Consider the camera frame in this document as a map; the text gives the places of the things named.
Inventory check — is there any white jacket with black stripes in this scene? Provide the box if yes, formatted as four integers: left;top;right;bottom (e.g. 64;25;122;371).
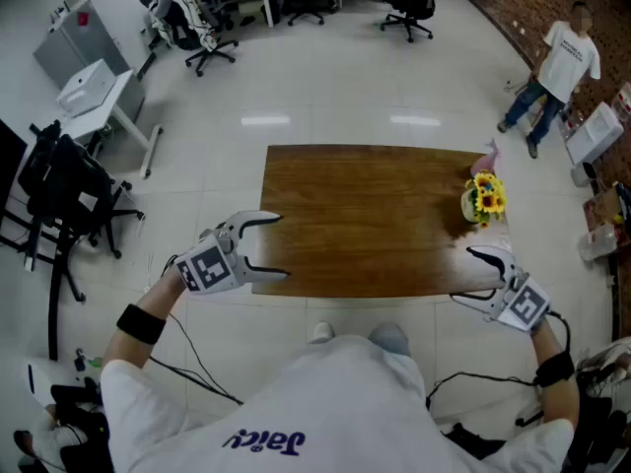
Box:
150;0;219;51

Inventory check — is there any person's right forearm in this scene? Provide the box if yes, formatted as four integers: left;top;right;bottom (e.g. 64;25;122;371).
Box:
528;312;582;428

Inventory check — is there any black left wristband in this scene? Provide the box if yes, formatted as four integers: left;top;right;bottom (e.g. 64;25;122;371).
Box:
116;304;168;347

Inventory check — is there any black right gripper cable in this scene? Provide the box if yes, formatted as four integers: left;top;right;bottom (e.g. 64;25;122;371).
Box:
424;309;573;411

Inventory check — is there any black wristband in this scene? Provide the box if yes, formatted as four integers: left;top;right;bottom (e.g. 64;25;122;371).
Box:
116;304;168;347
534;352;576;388

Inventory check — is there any black bag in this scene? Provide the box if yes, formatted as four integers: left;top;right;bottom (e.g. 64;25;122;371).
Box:
48;376;110;473

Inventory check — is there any grey metal cabinet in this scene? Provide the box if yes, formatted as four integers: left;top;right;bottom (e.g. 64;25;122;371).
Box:
33;0;147;120

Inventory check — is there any white box with red label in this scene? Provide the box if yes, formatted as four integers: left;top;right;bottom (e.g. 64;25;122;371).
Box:
610;82;631;117

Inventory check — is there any brown cardboard box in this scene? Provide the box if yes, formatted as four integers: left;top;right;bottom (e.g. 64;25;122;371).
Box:
582;184;625;232

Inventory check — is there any clear plastic water jug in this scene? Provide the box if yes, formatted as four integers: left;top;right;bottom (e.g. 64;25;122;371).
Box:
576;224;621;263

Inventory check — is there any black right wristband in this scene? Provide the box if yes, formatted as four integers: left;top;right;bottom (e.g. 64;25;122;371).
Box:
534;352;576;388

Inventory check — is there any person's right leg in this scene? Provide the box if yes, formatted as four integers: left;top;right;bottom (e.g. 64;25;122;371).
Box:
368;321;412;358

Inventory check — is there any white floor appliance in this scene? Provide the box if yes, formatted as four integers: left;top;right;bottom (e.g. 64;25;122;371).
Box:
564;101;626;167

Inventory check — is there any black metal stand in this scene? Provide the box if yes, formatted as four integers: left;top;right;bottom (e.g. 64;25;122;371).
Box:
0;204;88;363

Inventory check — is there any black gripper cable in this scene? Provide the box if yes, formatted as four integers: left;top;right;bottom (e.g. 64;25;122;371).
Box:
424;309;573;411
149;311;245;407

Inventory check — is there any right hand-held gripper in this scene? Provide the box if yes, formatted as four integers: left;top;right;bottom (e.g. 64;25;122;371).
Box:
449;244;552;334

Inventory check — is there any person's white t-shirt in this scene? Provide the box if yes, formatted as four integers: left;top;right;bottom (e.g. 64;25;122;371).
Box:
101;335;576;473

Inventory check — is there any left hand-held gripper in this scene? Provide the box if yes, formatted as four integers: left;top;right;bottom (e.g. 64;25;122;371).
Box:
175;209;292;295

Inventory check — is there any sunflower bouquet in white pot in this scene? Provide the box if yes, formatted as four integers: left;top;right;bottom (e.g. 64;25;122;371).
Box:
460;169;509;230

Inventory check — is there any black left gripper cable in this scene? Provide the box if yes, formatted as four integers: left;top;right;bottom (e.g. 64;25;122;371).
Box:
149;311;245;407

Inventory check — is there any white cardboard box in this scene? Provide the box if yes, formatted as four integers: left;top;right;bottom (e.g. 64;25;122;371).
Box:
55;58;117;118

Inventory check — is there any person's left forearm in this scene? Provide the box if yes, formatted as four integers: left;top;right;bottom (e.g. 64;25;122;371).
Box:
101;266;193;372

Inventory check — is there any small white canister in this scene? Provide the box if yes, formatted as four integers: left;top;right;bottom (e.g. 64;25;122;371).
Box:
570;161;598;188

